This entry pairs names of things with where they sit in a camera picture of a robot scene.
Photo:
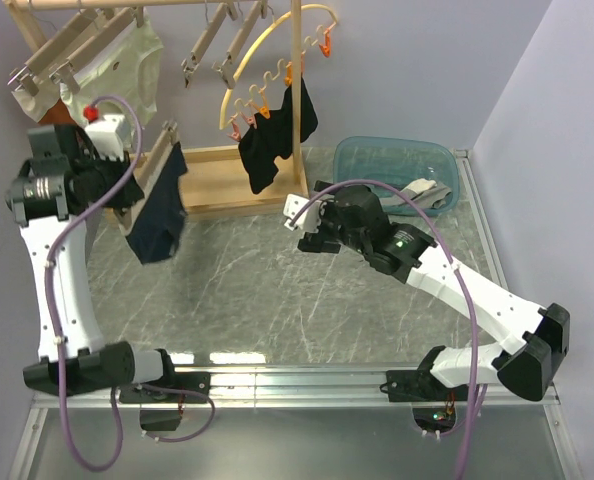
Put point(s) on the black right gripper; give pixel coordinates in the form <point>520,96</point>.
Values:
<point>320,241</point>

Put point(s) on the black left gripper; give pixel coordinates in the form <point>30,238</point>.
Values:
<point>127,195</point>

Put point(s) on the beige clip hanger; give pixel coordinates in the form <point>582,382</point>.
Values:
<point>146,174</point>
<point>190,64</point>

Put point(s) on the navy underwear cream waistband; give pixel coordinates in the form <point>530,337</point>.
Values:
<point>156,233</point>

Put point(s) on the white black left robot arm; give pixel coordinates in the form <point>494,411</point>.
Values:
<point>65,180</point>

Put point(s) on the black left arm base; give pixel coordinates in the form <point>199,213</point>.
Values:
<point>198,382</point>

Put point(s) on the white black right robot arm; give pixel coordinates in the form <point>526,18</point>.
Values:
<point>530,341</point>

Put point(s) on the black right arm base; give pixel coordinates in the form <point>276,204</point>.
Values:
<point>402,387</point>

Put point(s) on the orange cream hanging underwear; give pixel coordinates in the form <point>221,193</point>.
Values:
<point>46,107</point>

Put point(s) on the grey and pink underwear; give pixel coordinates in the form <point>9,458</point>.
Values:
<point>428,194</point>

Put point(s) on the beige hanger holding underwear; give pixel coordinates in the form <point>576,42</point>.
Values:
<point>86,53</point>

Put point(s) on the cream white hanging underwear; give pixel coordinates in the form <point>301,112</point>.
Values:
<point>129,67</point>

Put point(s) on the beige hanger far left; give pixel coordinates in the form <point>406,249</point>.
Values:
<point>54,52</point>

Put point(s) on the beige hanging clip hanger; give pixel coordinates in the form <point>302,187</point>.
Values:
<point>190,64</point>

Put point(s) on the yellow curved clip hanger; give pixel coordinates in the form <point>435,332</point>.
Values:
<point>239,112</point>

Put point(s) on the teal plastic basin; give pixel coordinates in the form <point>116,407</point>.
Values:
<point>397,162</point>

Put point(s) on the wooden rack base tray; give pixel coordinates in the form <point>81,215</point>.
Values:
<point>217,185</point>

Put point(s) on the wooden rack top bar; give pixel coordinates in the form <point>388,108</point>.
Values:
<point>49,5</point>

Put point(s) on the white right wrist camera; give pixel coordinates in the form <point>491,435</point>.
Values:
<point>302,214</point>

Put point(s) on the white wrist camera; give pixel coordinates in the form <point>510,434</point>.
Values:
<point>302,214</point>
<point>110,133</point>

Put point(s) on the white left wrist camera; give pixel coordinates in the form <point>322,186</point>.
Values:
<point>110,133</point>

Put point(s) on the aluminium mounting rail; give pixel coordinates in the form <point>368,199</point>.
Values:
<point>315,385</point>

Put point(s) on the wooden rack right post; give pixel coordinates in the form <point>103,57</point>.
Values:
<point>296,51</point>

